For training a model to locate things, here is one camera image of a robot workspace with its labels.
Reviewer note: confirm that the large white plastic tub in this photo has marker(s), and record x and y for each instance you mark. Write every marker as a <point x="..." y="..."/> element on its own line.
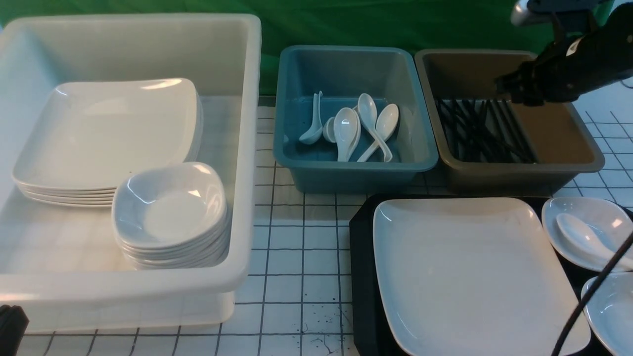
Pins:
<point x="61" y="264"/>

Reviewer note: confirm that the white spoon long handle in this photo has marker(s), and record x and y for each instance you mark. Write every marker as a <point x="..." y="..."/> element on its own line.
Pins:
<point x="367" y="110"/>

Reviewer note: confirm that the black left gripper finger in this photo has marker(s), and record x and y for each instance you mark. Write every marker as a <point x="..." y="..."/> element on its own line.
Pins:
<point x="13" y="324"/>

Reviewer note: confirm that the white bowl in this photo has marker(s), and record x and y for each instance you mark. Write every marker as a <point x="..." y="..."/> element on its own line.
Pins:
<point x="609" y="221"/>
<point x="610" y="313"/>

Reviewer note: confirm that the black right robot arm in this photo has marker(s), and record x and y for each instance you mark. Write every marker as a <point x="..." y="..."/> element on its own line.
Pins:
<point x="583" y="55"/>

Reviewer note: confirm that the stack of white square plates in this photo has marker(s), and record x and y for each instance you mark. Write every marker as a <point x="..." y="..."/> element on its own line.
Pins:
<point x="90" y="137"/>

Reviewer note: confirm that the green backdrop cloth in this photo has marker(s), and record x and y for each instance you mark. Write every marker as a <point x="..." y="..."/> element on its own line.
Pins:
<point x="411" y="25"/>

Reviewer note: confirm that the small white spoon behind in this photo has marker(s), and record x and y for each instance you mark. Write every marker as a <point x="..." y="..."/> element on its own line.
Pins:
<point x="328" y="130"/>

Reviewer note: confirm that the black serving tray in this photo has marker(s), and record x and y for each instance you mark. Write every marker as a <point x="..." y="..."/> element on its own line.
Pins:
<point x="371" y="331"/>

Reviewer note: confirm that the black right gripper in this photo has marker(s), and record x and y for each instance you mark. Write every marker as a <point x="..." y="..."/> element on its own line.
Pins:
<point x="548" y="78"/>

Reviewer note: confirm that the brown plastic bin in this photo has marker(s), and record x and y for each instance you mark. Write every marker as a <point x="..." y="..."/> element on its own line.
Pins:
<point x="563" y="145"/>

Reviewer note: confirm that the teal plastic bin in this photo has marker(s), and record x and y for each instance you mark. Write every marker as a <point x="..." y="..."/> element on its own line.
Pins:
<point x="341" y="74"/>

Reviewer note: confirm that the large white square plate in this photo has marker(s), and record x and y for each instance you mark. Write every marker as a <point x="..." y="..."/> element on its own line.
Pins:
<point x="469" y="277"/>

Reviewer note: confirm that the stack of white bowls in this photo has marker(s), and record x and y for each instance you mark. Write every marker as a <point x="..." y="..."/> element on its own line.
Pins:
<point x="172" y="217"/>

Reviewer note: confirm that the black chopsticks in bin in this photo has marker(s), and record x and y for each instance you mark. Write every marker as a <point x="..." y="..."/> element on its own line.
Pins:
<point x="484" y="131"/>

